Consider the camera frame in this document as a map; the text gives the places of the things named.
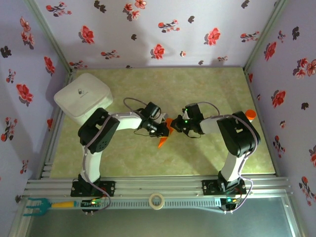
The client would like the orange paper sheet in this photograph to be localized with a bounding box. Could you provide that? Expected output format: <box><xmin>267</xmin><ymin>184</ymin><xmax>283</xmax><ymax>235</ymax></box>
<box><xmin>158</xmin><ymin>118</ymin><xmax>176</xmax><ymax>149</ymax></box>

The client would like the grey metal sheet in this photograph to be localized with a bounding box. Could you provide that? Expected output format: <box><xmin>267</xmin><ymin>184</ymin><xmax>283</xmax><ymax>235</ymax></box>
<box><xmin>23</xmin><ymin>208</ymin><xmax>301</xmax><ymax>237</ymax></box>

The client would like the small bottle with orange cap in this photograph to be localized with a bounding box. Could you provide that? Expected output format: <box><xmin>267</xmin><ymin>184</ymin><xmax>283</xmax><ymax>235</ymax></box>
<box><xmin>244</xmin><ymin>109</ymin><xmax>257</xmax><ymax>123</ymax></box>

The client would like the white tape roll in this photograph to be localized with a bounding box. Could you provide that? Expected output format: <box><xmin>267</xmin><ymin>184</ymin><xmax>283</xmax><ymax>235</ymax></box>
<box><xmin>149</xmin><ymin>193</ymin><xmax>165</xmax><ymax>210</ymax></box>

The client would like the white plastic lidded box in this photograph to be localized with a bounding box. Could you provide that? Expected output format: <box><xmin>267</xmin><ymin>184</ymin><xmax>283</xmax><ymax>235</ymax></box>
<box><xmin>53</xmin><ymin>73</ymin><xmax>114</xmax><ymax>121</ymax></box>

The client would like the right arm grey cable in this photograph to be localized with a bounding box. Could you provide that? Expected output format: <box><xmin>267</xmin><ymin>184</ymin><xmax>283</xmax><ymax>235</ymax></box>
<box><xmin>196</xmin><ymin>101</ymin><xmax>261</xmax><ymax>214</ymax></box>

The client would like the aluminium mounting rail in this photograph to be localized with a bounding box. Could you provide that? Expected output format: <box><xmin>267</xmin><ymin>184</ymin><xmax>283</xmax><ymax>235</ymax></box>
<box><xmin>24</xmin><ymin>176</ymin><xmax>294</xmax><ymax>198</ymax></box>

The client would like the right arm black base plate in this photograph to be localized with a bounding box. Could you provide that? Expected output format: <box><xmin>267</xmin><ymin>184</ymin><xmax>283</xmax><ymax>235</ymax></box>
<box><xmin>201</xmin><ymin>179</ymin><xmax>247</xmax><ymax>196</ymax></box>

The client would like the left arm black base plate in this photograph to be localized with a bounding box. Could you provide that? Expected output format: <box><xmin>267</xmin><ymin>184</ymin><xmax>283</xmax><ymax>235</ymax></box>
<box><xmin>71</xmin><ymin>181</ymin><xmax>117</xmax><ymax>198</ymax></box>

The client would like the grey slotted cable duct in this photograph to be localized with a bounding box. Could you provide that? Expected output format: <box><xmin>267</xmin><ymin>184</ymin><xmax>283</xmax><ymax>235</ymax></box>
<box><xmin>74</xmin><ymin>199</ymin><xmax>222</xmax><ymax>209</ymax></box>

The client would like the aluminium corner post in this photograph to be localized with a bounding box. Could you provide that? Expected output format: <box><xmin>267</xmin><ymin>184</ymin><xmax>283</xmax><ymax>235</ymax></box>
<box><xmin>243</xmin><ymin>0</ymin><xmax>291</xmax><ymax>75</ymax></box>
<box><xmin>23</xmin><ymin>0</ymin><xmax>76</xmax><ymax>75</ymax></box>

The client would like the teal rake with yellow handle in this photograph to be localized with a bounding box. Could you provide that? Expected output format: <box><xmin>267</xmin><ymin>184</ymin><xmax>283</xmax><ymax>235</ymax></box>
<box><xmin>23</xmin><ymin>197</ymin><xmax>76</xmax><ymax>217</ymax></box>

